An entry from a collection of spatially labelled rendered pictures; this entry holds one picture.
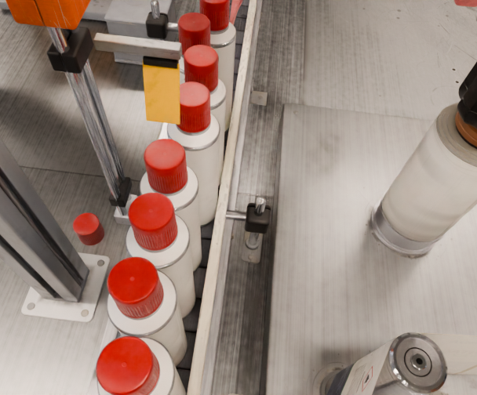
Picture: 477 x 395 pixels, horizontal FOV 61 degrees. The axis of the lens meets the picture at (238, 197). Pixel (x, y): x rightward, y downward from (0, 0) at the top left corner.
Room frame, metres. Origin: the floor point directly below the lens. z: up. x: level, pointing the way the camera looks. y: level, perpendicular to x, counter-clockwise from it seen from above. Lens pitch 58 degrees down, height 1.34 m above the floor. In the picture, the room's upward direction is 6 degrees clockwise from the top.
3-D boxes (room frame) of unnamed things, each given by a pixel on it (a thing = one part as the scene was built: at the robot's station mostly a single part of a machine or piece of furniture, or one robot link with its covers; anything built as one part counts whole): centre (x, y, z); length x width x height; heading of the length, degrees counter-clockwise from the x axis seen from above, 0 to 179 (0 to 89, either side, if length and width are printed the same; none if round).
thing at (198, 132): (0.26, 0.05, 0.98); 0.05 x 0.05 x 0.20
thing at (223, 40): (0.41, 0.05, 0.98); 0.05 x 0.05 x 0.20
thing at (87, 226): (0.23, 0.20, 0.85); 0.03 x 0.03 x 0.03
